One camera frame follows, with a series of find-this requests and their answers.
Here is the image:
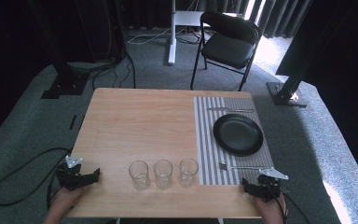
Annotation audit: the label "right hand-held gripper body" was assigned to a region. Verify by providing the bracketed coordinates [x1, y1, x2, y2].
[252, 167, 290, 203]

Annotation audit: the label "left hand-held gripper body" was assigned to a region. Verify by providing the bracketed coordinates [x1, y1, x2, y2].
[55, 155, 90, 191]

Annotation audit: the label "person's left hand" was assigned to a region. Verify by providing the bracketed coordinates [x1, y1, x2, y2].
[49, 185, 90, 217]

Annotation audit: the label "person's right hand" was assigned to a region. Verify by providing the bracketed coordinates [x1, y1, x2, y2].
[253, 192, 287, 224]

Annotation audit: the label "silver fork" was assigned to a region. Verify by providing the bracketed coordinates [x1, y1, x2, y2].
[218, 162, 265, 173]

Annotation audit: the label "clear drinking glass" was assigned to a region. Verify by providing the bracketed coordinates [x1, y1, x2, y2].
[178, 157, 200, 188]
[128, 160, 151, 191]
[153, 159, 174, 190]

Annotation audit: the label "black round plate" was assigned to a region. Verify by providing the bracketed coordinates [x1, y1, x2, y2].
[213, 113, 265, 158]

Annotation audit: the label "striped grey white placemat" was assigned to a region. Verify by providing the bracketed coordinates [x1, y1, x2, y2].
[193, 95, 275, 187]

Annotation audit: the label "silver table knife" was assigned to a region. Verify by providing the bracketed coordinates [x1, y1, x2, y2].
[206, 106, 255, 114]

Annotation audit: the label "black metal stand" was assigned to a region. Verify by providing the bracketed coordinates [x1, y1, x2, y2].
[266, 18, 339, 108]
[27, 0, 91, 100]

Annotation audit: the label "black folding chair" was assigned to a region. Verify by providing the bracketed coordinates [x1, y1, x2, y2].
[189, 10, 263, 92]

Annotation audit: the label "white desk leg stand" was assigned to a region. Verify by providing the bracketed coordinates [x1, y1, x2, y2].
[167, 0, 205, 66]

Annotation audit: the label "dark curtain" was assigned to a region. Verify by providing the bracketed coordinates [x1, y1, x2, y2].
[195, 0, 315, 39]

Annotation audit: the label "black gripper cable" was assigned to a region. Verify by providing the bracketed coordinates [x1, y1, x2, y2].
[274, 189, 311, 224]
[0, 147, 73, 207]

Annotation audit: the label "black floor cables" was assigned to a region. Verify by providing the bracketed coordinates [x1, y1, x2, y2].
[91, 50, 137, 91]

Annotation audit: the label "white floor cable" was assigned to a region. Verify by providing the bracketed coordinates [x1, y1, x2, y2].
[126, 26, 188, 46]

